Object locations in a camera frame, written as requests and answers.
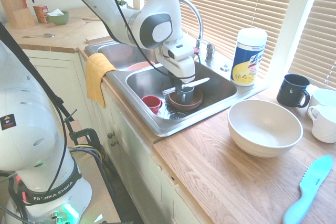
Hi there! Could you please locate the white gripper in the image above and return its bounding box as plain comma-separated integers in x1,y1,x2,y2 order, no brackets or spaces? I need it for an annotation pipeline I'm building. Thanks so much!
156,48,197,103

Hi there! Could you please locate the silver table knife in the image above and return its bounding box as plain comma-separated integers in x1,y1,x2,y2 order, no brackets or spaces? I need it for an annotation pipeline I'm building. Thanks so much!
162,77,211,95

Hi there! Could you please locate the metal sink drain strainer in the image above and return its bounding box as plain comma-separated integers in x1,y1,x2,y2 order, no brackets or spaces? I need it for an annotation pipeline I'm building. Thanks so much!
167,111,188,120

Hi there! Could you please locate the stainless steel double sink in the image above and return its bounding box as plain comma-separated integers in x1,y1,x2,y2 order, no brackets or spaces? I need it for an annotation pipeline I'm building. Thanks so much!
84,41,253,137

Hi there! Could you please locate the teal serrated knife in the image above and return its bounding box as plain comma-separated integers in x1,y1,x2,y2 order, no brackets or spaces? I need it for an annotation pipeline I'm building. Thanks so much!
282,155,333,224

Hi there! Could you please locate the wooden knife block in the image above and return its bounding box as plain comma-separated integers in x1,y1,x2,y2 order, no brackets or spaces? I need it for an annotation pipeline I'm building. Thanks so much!
0,0,36,30

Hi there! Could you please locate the grey mug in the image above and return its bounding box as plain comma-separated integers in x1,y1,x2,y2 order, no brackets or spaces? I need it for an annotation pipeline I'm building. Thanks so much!
180,87,195,104

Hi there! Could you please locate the brown wooden bowl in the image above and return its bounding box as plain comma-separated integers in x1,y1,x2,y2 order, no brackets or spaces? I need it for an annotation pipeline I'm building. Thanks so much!
167,87,204,111

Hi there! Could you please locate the red cup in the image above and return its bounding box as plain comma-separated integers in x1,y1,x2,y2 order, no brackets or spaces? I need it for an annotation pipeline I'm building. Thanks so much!
141,95,163,116

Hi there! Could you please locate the pink bowl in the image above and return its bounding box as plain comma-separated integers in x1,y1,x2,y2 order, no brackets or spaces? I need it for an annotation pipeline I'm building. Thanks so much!
125,61,157,72

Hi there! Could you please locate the chrome soap dispenser pump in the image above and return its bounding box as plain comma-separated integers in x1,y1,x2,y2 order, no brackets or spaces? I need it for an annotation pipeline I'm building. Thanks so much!
204,41,216,65

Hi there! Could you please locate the chrome curved faucet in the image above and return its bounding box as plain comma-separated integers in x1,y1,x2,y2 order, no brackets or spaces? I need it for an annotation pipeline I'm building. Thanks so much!
178,0,204,49

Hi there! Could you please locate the Lysol wipes canister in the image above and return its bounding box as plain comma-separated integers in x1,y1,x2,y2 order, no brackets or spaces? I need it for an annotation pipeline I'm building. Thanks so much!
230,27,268,87

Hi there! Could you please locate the yellow dish cloth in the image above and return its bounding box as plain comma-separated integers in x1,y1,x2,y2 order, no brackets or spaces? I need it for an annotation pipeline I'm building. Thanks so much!
85,52,118,109

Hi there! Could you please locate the cream kitchen cabinet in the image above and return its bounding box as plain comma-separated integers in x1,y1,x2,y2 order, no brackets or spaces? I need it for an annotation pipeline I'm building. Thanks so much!
22,48,211,224

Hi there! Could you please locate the wide beige window blind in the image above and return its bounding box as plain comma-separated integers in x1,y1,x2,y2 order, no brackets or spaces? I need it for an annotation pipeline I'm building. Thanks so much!
141,0,300,79

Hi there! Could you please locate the cream ceramic bowl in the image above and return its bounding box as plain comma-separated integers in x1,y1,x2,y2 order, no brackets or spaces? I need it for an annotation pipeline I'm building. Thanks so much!
227,100,305,158

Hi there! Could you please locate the green metal clamp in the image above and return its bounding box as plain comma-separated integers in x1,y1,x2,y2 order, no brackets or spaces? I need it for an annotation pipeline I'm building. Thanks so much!
67,108,103,156

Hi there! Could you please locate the black mug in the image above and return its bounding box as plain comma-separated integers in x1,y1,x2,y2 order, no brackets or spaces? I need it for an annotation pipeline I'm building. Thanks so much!
276,73,311,109

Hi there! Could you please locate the green bowl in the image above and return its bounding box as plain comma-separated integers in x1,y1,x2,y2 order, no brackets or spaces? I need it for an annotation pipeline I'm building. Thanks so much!
48,10,70,26

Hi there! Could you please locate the metal spoon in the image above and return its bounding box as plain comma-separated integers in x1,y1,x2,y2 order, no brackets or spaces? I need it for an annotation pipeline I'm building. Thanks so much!
22,33,56,39

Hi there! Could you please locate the white bowl at edge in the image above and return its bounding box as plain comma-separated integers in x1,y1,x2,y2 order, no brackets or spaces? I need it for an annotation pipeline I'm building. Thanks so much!
309,88,336,109

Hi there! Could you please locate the white ribbed mug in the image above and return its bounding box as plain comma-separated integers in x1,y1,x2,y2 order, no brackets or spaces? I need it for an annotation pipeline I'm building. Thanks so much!
307,104,336,144

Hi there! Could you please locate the orange carton box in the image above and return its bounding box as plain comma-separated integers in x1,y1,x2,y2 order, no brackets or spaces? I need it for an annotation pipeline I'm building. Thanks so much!
33,5,49,24

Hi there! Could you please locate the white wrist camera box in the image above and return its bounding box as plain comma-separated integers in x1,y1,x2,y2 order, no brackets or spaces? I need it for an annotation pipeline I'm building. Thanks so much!
166,41,195,61

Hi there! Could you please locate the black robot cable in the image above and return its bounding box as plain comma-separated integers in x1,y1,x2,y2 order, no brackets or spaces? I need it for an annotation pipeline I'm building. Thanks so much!
97,0,169,74

